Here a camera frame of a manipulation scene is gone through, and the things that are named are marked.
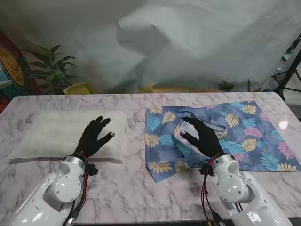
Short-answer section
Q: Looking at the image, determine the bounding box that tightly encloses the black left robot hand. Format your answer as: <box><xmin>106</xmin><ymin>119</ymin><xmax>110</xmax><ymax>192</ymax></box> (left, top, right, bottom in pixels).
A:
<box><xmin>74</xmin><ymin>115</ymin><xmax>116</xmax><ymax>158</ymax></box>

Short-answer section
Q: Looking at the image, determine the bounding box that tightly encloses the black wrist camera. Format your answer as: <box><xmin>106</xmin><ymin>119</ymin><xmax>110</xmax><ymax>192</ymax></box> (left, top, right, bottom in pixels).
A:
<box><xmin>199</xmin><ymin>164</ymin><xmax>216</xmax><ymax>177</ymax></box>
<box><xmin>84</xmin><ymin>160</ymin><xmax>99</xmax><ymax>176</ymax></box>

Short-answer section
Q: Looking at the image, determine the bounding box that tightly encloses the yellow wooden bench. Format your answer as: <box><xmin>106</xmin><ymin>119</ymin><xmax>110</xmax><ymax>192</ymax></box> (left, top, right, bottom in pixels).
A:
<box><xmin>135</xmin><ymin>85</ymin><xmax>219</xmax><ymax>94</ymax></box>

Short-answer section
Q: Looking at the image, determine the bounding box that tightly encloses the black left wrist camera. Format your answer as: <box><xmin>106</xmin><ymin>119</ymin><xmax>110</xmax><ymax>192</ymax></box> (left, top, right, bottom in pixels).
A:
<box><xmin>84</xmin><ymin>160</ymin><xmax>99</xmax><ymax>176</ymax></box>

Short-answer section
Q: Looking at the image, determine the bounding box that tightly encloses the red black left arm cable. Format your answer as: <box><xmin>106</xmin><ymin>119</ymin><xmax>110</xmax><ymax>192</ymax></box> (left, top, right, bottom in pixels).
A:
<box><xmin>63</xmin><ymin>155</ymin><xmax>89</xmax><ymax>226</ymax></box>

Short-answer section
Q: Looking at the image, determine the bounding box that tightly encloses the blue leaf-print pillowcase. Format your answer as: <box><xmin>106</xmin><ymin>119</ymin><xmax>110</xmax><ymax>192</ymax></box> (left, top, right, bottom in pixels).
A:
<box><xmin>143</xmin><ymin>100</ymin><xmax>301</xmax><ymax>183</ymax></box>

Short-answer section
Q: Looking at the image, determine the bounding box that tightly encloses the white pillow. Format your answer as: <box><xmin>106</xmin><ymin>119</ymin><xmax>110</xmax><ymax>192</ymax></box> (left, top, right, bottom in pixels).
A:
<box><xmin>9</xmin><ymin>109</ymin><xmax>127</xmax><ymax>163</ymax></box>

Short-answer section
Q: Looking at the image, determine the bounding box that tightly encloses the red black right arm cable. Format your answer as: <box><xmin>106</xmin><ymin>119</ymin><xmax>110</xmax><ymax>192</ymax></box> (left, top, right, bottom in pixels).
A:
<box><xmin>199</xmin><ymin>155</ymin><xmax>226</xmax><ymax>226</ymax></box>

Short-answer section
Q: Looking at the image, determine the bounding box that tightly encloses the red black arm cable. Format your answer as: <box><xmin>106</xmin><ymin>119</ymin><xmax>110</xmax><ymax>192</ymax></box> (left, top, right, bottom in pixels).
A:
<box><xmin>199</xmin><ymin>155</ymin><xmax>226</xmax><ymax>226</ymax></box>
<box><xmin>63</xmin><ymin>155</ymin><xmax>89</xmax><ymax>226</ymax></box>

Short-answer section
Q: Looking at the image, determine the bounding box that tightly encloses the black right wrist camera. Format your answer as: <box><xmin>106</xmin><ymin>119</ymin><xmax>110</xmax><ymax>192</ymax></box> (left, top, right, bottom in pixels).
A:
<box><xmin>199</xmin><ymin>164</ymin><xmax>216</xmax><ymax>177</ymax></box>

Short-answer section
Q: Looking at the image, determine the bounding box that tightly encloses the black tripod stand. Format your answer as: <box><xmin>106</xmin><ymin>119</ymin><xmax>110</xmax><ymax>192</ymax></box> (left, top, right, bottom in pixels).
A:
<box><xmin>271</xmin><ymin>32</ymin><xmax>301</xmax><ymax>102</ymax></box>

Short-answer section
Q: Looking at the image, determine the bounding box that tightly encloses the yellow chair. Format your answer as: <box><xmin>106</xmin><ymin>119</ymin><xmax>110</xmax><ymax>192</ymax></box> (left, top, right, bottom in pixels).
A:
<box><xmin>63</xmin><ymin>81</ymin><xmax>96</xmax><ymax>95</ymax></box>

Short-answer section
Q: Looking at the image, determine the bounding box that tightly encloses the large green potted plant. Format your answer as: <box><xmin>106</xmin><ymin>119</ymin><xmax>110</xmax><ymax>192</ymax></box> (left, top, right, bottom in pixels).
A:
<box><xmin>23</xmin><ymin>44</ymin><xmax>78</xmax><ymax>95</ymax></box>

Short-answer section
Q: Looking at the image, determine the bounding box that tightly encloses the small green plant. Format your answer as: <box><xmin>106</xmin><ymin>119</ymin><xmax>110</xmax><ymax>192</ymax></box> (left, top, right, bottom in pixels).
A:
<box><xmin>217</xmin><ymin>80</ymin><xmax>237</xmax><ymax>92</ymax></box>

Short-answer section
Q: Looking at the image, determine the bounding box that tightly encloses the white backdrop sheet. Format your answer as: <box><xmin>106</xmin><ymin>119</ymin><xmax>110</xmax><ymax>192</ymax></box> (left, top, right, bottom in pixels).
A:
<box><xmin>0</xmin><ymin>0</ymin><xmax>301</xmax><ymax>94</ymax></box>

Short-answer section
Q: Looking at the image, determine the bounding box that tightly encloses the colourful smiley face mural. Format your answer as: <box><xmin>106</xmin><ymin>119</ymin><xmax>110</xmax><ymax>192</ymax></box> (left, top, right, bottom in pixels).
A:
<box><xmin>0</xmin><ymin>29</ymin><xmax>36</xmax><ymax>113</ymax></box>

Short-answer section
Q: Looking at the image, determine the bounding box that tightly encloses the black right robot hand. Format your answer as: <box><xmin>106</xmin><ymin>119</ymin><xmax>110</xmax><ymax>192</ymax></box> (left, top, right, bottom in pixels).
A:
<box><xmin>180</xmin><ymin>116</ymin><xmax>225</xmax><ymax>159</ymax></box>

